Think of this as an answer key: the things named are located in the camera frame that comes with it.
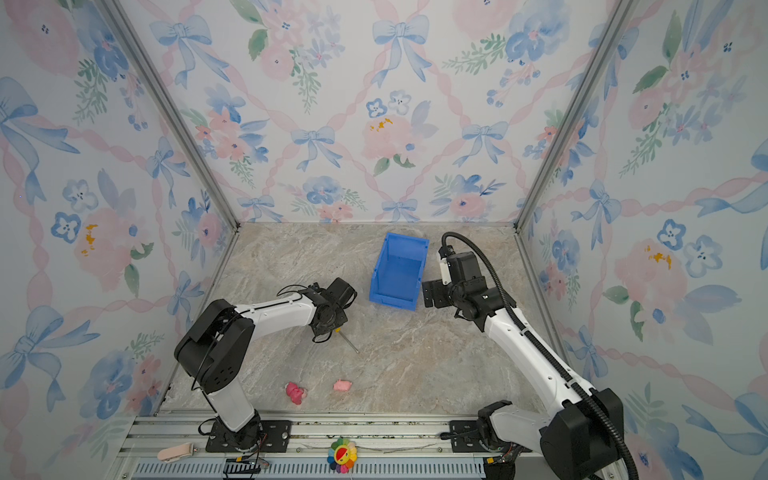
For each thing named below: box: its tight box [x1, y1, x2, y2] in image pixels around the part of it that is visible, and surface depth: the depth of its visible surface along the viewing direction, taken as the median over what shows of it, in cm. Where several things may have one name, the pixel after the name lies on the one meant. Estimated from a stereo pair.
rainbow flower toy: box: [327, 437, 358, 474], surface depth 72 cm
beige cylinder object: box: [157, 442, 195, 463], surface depth 71 cm
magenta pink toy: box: [286, 382, 307, 405], surface depth 80 cm
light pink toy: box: [333, 379, 353, 391], surface depth 82 cm
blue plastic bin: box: [369, 232, 430, 311], surface depth 109 cm
